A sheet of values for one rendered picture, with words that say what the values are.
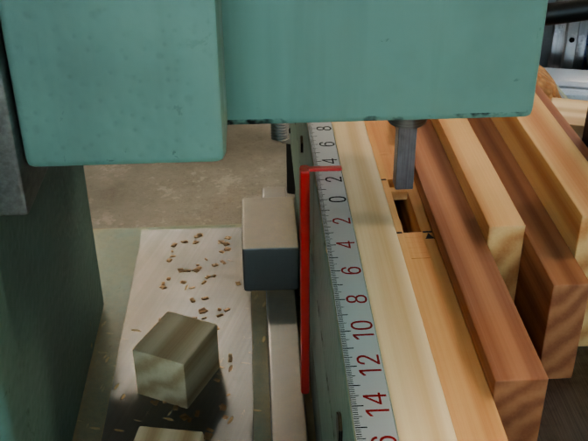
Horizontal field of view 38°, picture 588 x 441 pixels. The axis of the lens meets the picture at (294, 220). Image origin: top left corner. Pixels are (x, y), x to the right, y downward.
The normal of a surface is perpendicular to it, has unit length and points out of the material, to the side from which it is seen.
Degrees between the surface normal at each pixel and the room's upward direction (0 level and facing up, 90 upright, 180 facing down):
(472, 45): 90
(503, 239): 90
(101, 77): 90
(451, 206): 0
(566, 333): 90
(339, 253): 0
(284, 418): 0
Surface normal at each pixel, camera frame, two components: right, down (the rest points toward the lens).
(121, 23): 0.05, 0.51
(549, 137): -0.01, -0.86
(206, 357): 0.92, 0.20
